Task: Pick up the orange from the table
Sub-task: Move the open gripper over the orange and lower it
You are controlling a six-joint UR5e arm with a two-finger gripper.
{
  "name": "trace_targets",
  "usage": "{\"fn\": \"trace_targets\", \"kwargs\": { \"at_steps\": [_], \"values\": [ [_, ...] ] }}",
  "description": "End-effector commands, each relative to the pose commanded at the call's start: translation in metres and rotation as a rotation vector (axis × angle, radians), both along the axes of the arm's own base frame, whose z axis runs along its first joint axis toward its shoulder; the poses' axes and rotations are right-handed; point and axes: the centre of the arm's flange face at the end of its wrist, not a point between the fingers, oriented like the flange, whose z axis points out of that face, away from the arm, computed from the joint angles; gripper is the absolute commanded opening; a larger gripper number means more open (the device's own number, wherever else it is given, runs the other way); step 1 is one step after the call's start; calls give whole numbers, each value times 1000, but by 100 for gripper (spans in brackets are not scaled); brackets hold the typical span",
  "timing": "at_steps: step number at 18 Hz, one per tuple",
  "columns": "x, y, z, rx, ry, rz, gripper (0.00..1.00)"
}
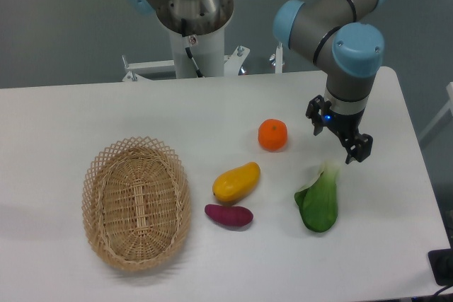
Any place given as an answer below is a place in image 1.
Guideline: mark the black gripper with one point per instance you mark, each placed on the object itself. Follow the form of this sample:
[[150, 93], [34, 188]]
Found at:
[[344, 126]]

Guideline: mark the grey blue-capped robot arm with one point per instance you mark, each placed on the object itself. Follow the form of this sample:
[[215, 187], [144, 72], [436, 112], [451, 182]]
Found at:
[[329, 33]]

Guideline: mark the orange fruit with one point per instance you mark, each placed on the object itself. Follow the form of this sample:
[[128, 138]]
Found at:
[[272, 134]]

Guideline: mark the green bok choy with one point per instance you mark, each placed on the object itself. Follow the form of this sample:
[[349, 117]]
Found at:
[[317, 200]]

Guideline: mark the yellow mango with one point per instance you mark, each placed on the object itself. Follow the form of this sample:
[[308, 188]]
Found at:
[[237, 183]]

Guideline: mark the purple sweet potato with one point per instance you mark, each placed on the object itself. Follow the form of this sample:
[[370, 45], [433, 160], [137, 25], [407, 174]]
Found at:
[[236, 217]]

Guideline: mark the black device at table edge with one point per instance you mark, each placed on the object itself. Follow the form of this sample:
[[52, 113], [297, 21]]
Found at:
[[441, 266]]

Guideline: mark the woven wicker basket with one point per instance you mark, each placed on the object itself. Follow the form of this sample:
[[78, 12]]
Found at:
[[136, 206]]

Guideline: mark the white frame at right edge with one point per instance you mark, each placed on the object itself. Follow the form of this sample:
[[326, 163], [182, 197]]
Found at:
[[439, 121]]

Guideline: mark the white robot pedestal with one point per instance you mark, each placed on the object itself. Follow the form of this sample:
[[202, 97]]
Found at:
[[194, 56]]

